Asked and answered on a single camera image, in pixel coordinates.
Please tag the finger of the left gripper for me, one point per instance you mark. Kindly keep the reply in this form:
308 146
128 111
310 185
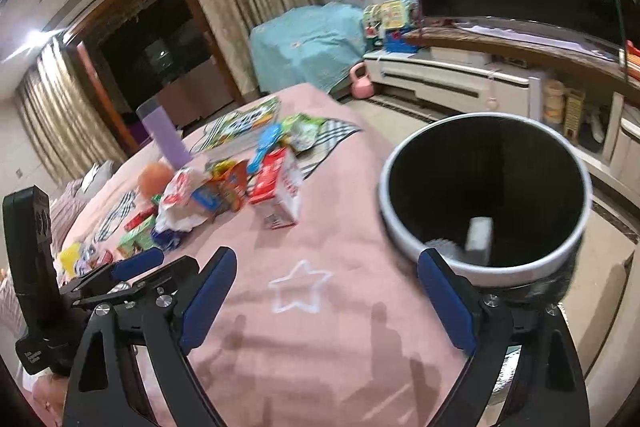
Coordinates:
106 277

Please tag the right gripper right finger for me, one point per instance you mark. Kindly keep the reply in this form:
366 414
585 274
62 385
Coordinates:
547 389

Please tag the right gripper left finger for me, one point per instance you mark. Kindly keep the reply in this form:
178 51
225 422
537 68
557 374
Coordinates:
169 313

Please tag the green juice carton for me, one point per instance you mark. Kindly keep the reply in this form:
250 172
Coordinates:
134 242

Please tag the white red wrapper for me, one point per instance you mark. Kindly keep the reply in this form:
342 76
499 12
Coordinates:
178 210

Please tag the orange snack packet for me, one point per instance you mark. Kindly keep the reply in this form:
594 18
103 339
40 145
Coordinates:
233 184

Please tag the white foam block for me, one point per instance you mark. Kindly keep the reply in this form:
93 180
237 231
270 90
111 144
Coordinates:
478 241

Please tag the white paper cupcake liner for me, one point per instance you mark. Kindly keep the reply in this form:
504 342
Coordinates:
447 249

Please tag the red milk carton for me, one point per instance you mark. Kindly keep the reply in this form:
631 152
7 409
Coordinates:
276 194

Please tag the blue plastic brush package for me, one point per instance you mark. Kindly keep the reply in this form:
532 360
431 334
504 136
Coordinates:
269 139

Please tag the blue snack bag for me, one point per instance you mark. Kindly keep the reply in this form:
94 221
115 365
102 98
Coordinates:
168 240

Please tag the yellow snack bag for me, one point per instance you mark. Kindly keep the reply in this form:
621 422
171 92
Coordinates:
216 169

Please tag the white round trash bin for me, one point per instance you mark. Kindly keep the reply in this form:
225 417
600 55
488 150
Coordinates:
522 175

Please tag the person left hand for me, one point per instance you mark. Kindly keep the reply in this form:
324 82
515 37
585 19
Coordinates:
50 391

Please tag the crumpled silver candy wrappers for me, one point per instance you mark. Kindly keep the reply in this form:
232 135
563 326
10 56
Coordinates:
89 258

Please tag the yellow cupcake mould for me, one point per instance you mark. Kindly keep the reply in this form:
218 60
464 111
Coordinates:
69 256

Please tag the red cylindrical tube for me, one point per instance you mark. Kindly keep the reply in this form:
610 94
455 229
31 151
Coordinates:
139 218

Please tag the striped pink cushion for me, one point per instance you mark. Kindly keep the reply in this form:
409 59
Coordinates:
63 213

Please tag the orange apple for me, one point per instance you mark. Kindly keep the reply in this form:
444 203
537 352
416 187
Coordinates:
154 178

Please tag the purple water bottle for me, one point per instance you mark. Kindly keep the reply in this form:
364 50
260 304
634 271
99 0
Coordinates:
163 132

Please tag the left beige curtain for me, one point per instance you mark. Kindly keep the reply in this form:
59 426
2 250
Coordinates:
66 131

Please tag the green picture book stack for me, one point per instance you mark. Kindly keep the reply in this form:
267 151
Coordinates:
238 130

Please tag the pink blanket table cover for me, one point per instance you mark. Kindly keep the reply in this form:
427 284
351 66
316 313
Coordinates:
325 324

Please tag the green gold snack pouch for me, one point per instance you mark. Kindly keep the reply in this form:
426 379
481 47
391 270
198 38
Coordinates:
300 131

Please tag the white TV cabinet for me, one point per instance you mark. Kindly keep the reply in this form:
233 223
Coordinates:
587 96

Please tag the teal covered armchair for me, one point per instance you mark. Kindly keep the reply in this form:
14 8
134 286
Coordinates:
316 44

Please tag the pink kettlebell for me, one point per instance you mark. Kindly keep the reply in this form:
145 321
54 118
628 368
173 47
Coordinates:
361 85

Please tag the red toy telephone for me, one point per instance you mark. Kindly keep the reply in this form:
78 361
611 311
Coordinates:
631 59

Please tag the colourful toy cash register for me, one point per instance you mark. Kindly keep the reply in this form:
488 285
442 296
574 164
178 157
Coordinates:
385 25

